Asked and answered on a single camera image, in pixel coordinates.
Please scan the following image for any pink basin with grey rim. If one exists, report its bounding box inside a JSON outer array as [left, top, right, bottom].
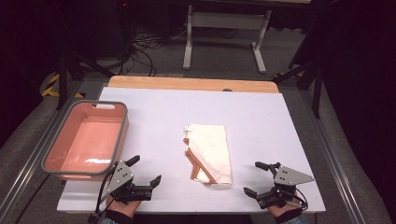
[[40, 99, 130, 182]]

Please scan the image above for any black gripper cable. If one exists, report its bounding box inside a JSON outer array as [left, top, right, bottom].
[[286, 187, 309, 211], [88, 167, 119, 224]]

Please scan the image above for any folded cream cloth orange trim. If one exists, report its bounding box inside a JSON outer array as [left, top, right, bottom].
[[182, 123, 233, 187]]

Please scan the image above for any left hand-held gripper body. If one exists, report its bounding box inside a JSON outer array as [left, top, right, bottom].
[[106, 161, 154, 205]]

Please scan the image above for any black tripod stand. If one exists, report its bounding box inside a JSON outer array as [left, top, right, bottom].
[[273, 59, 326, 119], [55, 49, 116, 111]]

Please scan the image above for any aluminium rail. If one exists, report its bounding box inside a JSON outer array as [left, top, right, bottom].
[[0, 82, 110, 217], [298, 90, 366, 224]]

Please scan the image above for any person's right hand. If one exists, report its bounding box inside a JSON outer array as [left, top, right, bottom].
[[266, 199, 304, 218]]

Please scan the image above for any white table mat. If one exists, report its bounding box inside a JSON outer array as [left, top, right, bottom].
[[56, 86, 327, 215]]

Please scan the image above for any white metal table frame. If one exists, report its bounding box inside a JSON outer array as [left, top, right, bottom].
[[182, 4, 273, 75]]

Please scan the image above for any tangle of black floor cables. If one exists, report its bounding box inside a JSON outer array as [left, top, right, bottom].
[[115, 26, 190, 77]]

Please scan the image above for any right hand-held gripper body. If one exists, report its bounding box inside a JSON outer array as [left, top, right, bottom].
[[256, 165, 316, 210]]

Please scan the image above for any person's left hand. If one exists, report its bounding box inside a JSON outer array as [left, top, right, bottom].
[[106, 195, 144, 218]]

